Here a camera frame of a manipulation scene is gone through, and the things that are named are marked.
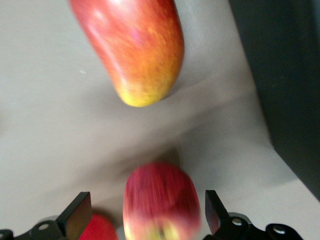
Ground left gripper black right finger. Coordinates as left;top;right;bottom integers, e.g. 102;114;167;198
203;189;305;240

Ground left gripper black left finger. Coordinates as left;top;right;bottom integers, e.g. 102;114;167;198
0;191;93;240

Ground red yellow apple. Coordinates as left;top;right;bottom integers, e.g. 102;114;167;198
122;161;203;240

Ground black rectangular plastic tray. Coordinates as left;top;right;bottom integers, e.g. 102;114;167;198
227;0;320;202

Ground red pomegranate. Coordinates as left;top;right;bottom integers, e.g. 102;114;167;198
79;213;119;240

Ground brown table cover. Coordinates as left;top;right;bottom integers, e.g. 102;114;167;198
0;0;320;240

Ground red yellow mango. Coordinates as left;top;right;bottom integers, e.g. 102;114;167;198
68;0;186;108

